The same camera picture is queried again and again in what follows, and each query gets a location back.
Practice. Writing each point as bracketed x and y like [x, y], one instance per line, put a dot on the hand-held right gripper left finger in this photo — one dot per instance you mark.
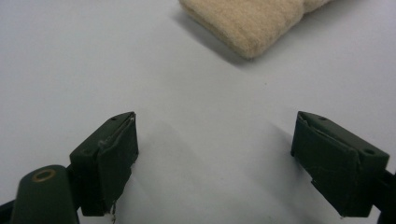
[106, 161]

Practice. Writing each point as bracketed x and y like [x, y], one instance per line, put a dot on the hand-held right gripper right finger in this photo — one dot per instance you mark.
[336, 161]

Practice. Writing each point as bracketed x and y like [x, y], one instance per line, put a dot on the beige fleece glove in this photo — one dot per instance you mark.
[252, 25]

